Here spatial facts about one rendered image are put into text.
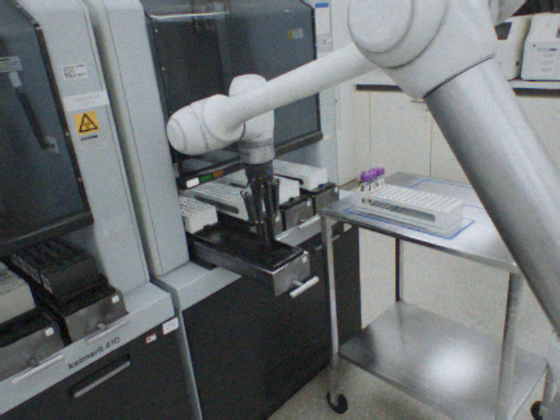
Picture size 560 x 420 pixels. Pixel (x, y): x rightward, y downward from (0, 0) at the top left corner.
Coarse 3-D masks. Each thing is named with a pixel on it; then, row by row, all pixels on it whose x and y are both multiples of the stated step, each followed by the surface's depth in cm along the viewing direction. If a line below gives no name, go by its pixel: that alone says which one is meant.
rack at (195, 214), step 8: (184, 200) 150; (192, 200) 149; (184, 208) 143; (192, 208) 143; (200, 208) 142; (208, 208) 141; (184, 216) 137; (192, 216) 136; (200, 216) 137; (208, 216) 140; (216, 216) 142; (184, 224) 145; (192, 224) 136; (200, 224) 138; (192, 232) 137
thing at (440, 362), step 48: (432, 192) 149; (432, 240) 119; (480, 240) 117; (336, 336) 161; (384, 336) 169; (432, 336) 167; (480, 336) 165; (336, 384) 168; (432, 384) 146; (480, 384) 144; (528, 384) 143
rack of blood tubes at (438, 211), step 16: (368, 192) 137; (384, 192) 136; (400, 192) 135; (416, 192) 134; (368, 208) 137; (384, 208) 134; (400, 208) 137; (416, 208) 125; (432, 208) 122; (448, 208) 121; (416, 224) 127; (432, 224) 123; (448, 224) 121
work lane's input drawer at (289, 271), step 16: (208, 224) 139; (224, 224) 142; (192, 240) 135; (208, 240) 131; (224, 240) 133; (240, 240) 132; (256, 240) 131; (272, 240) 128; (208, 256) 131; (224, 256) 125; (240, 256) 122; (256, 256) 122; (272, 256) 122; (288, 256) 118; (304, 256) 121; (240, 272) 122; (256, 272) 117; (272, 272) 113; (288, 272) 117; (304, 272) 122; (272, 288) 115; (288, 288) 118; (304, 288) 116
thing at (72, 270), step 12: (72, 264) 110; (84, 264) 111; (96, 264) 114; (48, 276) 106; (60, 276) 108; (72, 276) 110; (84, 276) 112; (96, 276) 114; (60, 288) 108; (72, 288) 110
